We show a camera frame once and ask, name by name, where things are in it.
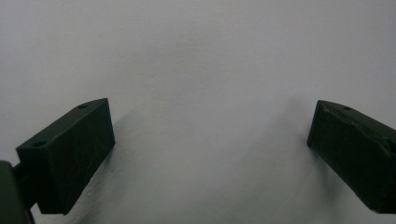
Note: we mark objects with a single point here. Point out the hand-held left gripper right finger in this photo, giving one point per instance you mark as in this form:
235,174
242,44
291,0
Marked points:
358,155

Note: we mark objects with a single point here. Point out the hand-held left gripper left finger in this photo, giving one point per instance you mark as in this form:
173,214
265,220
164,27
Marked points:
71,155

